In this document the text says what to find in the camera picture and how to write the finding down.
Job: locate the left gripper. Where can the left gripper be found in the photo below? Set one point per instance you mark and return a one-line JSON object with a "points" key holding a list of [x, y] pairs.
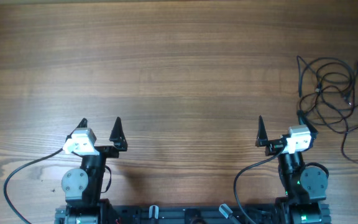
{"points": [[119, 142]]}

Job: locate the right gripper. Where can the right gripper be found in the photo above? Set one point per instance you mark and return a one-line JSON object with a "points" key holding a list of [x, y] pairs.
{"points": [[274, 145]]}

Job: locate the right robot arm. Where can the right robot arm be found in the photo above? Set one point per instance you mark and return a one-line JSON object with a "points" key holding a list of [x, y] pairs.
{"points": [[305, 183]]}

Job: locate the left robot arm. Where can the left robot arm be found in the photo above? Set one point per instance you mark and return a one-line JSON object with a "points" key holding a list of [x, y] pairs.
{"points": [[83, 186]]}

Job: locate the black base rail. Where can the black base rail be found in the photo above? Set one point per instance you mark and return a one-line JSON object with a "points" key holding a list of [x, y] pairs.
{"points": [[258, 213]]}

